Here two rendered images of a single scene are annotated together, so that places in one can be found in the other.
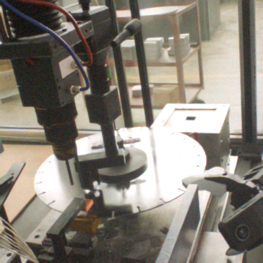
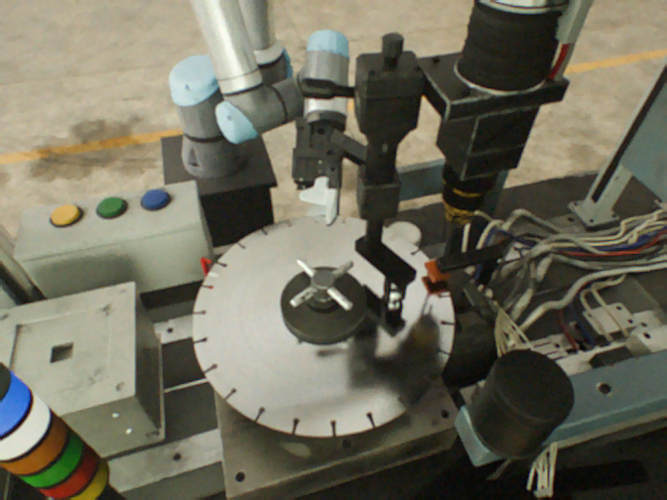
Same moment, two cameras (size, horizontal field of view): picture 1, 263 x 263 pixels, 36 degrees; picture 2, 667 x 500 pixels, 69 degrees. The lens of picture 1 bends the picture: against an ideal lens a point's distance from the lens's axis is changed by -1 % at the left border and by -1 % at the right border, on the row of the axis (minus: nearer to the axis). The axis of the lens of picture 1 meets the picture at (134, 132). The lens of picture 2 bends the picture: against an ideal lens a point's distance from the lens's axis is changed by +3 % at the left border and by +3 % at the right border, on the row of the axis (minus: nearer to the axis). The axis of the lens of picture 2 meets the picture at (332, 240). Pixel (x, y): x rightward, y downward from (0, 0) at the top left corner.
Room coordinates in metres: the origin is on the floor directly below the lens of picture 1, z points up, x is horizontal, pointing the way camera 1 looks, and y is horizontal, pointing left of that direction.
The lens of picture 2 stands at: (0.90, 0.31, 1.45)
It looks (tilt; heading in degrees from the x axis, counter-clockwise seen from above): 47 degrees down; 230
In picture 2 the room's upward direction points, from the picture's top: straight up
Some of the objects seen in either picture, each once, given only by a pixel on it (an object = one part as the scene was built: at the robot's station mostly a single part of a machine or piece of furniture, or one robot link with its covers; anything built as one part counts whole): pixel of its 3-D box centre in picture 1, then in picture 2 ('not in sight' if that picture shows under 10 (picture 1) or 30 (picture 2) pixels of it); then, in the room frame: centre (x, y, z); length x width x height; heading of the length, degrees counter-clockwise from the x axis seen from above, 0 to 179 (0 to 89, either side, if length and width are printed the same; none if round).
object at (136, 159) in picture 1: (118, 158); (324, 298); (0.68, 0.04, 0.96); 0.11 x 0.11 x 0.03
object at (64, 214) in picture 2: not in sight; (66, 216); (0.88, -0.40, 0.90); 0.04 x 0.04 x 0.02
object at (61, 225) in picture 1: (73, 229); (461, 273); (0.51, 0.12, 0.95); 0.10 x 0.03 x 0.07; 156
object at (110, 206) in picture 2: not in sight; (112, 208); (0.81, -0.37, 0.90); 0.04 x 0.04 x 0.02
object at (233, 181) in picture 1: (230, 188); (333, 177); (0.52, -0.13, 0.97); 0.09 x 0.02 x 0.05; 47
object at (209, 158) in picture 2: not in sight; (211, 141); (0.53, -0.57, 0.80); 0.15 x 0.15 x 0.10
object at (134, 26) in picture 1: (116, 33); (344, 98); (0.63, 0.00, 1.21); 0.08 x 0.06 x 0.03; 156
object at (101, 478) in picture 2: not in sight; (77, 476); (0.99, 0.06, 0.98); 0.05 x 0.04 x 0.03; 66
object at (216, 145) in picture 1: (192, 142); (83, 378); (0.97, -0.15, 0.82); 0.18 x 0.18 x 0.15; 66
